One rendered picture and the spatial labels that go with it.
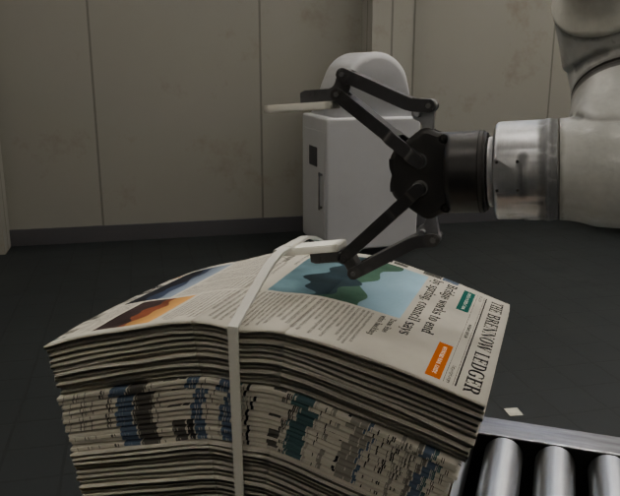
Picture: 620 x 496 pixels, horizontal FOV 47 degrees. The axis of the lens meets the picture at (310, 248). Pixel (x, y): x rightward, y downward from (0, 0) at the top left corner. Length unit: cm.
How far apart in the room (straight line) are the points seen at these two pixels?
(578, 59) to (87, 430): 58
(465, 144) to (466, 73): 531
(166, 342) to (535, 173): 35
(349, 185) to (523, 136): 413
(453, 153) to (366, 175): 413
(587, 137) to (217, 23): 489
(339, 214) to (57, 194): 207
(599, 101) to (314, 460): 39
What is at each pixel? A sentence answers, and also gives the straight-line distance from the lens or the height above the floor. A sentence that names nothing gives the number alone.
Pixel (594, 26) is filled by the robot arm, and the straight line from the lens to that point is 69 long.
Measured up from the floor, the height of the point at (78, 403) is 96.
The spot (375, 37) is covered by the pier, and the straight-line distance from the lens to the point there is 541.
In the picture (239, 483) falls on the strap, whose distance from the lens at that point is 68.
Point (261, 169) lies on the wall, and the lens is 551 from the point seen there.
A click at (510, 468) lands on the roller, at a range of 95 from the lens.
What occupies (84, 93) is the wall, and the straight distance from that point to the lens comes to 540.
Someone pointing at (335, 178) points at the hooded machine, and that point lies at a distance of 470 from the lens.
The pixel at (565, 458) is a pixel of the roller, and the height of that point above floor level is 80.
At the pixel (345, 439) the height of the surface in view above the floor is 97.
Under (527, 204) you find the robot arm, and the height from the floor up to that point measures 116.
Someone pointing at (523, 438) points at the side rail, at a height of 80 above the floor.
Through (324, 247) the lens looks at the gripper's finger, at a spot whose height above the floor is 110.
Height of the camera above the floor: 128
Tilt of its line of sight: 14 degrees down
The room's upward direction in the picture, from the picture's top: straight up
